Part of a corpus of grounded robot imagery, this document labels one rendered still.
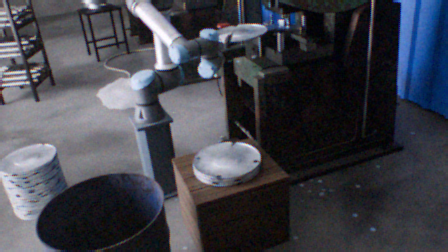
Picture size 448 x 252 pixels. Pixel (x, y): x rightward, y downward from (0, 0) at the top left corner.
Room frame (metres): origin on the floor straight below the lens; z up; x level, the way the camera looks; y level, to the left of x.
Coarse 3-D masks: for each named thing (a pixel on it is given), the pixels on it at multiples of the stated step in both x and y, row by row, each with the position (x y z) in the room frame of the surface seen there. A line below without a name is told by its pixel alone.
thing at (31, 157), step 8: (40, 144) 1.96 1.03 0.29; (16, 152) 1.90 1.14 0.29; (24, 152) 1.89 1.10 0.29; (32, 152) 1.88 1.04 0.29; (40, 152) 1.88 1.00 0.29; (48, 152) 1.87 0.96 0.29; (0, 160) 1.82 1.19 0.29; (8, 160) 1.82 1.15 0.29; (16, 160) 1.80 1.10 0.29; (24, 160) 1.80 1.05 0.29; (32, 160) 1.79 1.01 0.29; (40, 160) 1.79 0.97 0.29; (0, 168) 1.75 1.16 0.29; (8, 168) 1.74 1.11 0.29; (16, 168) 1.73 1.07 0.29; (24, 168) 1.72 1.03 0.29; (32, 168) 1.72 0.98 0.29
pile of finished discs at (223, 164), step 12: (216, 144) 1.61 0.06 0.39; (228, 144) 1.60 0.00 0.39; (240, 144) 1.59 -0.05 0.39; (204, 156) 1.51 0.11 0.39; (216, 156) 1.50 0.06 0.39; (228, 156) 1.49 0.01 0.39; (240, 156) 1.48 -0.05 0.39; (252, 156) 1.48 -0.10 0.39; (204, 168) 1.42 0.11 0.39; (216, 168) 1.41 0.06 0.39; (228, 168) 1.40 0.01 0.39; (240, 168) 1.39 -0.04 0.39; (252, 168) 1.38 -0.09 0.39; (204, 180) 1.36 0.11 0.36; (216, 180) 1.33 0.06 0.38; (228, 180) 1.32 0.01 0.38; (240, 180) 1.34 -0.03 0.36
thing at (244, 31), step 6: (246, 24) 2.17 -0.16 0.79; (252, 24) 2.15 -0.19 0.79; (222, 30) 2.13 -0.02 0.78; (228, 30) 2.12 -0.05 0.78; (234, 30) 2.08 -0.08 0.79; (240, 30) 2.06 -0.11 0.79; (246, 30) 2.04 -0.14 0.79; (252, 30) 2.05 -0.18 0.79; (258, 30) 2.04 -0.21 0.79; (264, 30) 2.02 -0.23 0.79; (234, 36) 1.98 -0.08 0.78; (240, 36) 1.97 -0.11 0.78; (246, 36) 1.96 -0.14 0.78; (252, 36) 1.94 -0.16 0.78; (258, 36) 1.92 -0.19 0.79
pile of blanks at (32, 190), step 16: (0, 176) 1.74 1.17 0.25; (16, 176) 1.68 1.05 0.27; (32, 176) 1.69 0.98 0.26; (48, 176) 1.75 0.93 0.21; (64, 176) 1.89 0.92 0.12; (16, 192) 1.68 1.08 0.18; (32, 192) 1.69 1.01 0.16; (48, 192) 1.72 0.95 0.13; (16, 208) 1.71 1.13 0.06; (32, 208) 1.68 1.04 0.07
